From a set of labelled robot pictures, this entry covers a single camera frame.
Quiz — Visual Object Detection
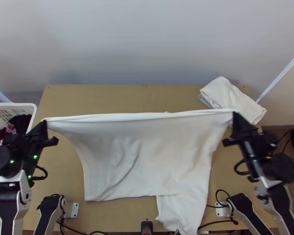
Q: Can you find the white t-shirt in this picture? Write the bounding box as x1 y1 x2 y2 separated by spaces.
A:
40 108 238 235

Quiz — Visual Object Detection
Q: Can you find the cream t-shirt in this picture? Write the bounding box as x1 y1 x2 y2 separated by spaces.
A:
198 76 268 125

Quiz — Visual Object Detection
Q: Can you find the black cable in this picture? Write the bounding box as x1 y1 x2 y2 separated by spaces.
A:
215 189 239 226
233 158 252 177
29 166 49 182

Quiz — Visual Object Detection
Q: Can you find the white laundry basket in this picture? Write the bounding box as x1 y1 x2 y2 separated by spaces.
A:
0 103 38 137

